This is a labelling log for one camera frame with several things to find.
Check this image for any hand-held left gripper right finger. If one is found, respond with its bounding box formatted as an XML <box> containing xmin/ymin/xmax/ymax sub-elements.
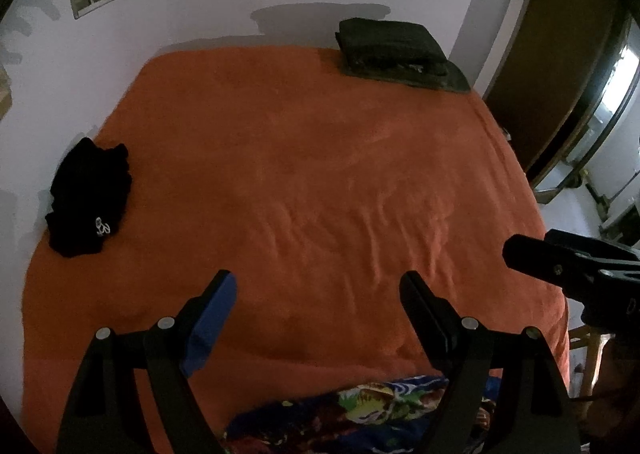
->
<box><xmin>399</xmin><ymin>271</ymin><xmax>583</xmax><ymax>454</ymax></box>

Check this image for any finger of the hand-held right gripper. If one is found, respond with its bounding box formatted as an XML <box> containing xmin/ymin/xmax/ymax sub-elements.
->
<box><xmin>545</xmin><ymin>229</ymin><xmax>640</xmax><ymax>262</ymax></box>
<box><xmin>502</xmin><ymin>234</ymin><xmax>608</xmax><ymax>291</ymax></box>

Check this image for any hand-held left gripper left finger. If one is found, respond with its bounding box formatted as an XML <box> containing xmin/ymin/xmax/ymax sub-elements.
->
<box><xmin>56</xmin><ymin>270</ymin><xmax>238</xmax><ymax>454</ymax></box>

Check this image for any black shirt white script logo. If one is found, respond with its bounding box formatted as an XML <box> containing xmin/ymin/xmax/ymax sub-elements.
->
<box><xmin>45</xmin><ymin>137</ymin><xmax>133</xmax><ymax>257</ymax></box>

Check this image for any person's right forearm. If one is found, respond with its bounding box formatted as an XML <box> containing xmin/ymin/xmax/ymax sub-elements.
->
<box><xmin>582</xmin><ymin>334</ymin><xmax>640</xmax><ymax>454</ymax></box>

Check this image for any colourful printed cloth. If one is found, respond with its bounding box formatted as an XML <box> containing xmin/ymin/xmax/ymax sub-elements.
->
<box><xmin>224</xmin><ymin>374</ymin><xmax>501</xmax><ymax>454</ymax></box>

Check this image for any orange blanket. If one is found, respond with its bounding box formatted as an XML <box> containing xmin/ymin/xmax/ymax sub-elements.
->
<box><xmin>20</xmin><ymin>47</ymin><xmax>572</xmax><ymax>454</ymax></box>

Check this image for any brown wooden door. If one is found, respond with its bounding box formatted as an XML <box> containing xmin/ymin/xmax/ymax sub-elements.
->
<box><xmin>484</xmin><ymin>0</ymin><xmax>626</xmax><ymax>175</ymax></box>

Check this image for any folded dark green garment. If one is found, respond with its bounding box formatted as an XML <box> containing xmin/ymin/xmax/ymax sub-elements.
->
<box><xmin>340</xmin><ymin>59</ymin><xmax>472</xmax><ymax>94</ymax></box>

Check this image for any folded black garment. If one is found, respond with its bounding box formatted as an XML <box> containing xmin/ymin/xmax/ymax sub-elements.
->
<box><xmin>335</xmin><ymin>17</ymin><xmax>448</xmax><ymax>78</ymax></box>

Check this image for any wooden furniture frame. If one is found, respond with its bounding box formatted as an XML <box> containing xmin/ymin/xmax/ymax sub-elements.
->
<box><xmin>567</xmin><ymin>321</ymin><xmax>601</xmax><ymax>402</ymax></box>

